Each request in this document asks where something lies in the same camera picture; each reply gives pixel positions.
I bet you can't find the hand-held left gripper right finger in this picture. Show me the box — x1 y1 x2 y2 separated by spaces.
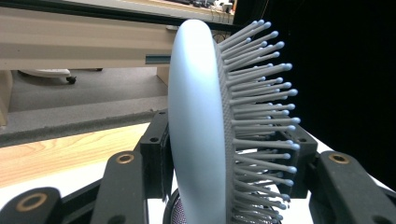
274 124 319 200

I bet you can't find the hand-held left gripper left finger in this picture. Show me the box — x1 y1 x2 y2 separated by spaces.
138 109 176 202

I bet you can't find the light blue hairbrush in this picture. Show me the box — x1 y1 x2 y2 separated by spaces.
166 19 302 224

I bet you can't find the black curtain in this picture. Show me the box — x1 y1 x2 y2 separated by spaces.
233 0 396 191

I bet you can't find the black mesh pen holder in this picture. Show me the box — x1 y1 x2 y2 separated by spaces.
162 186 283 224

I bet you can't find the dark green strip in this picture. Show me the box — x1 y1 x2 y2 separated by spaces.
145 54 172 65

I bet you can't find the white office chair base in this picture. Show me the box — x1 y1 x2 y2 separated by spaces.
18 68 78 85

